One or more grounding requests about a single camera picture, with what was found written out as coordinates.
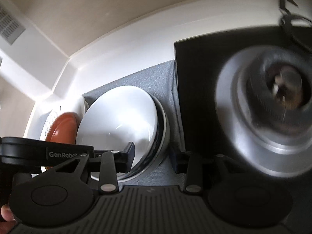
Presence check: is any grey mat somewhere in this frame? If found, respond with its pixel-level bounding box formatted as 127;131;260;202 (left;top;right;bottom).
82;60;189;189

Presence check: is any person's left hand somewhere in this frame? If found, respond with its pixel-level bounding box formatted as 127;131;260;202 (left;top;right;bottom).
0;203;18;234

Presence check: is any white bowl blue patterned band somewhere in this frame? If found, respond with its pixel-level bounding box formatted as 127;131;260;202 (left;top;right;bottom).
76;86;163;176

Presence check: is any black gas stove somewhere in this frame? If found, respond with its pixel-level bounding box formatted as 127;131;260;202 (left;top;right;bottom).
174;26;312;157

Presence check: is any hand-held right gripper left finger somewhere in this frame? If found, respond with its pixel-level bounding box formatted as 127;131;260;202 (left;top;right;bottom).
32;141;135;195

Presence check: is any round brown plate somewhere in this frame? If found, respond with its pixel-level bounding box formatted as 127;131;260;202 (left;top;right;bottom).
45;112;81;143

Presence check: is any black pot support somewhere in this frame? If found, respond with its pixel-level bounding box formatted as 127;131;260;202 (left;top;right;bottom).
278;0;312;52

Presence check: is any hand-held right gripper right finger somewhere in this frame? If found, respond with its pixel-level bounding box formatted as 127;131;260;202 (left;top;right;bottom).
171;148;245;195

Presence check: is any steel gas burner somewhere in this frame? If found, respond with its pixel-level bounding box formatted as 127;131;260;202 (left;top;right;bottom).
215;44;312;179

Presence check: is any wide grey vent grille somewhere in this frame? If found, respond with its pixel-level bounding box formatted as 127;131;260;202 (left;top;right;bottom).
0;5;26;46

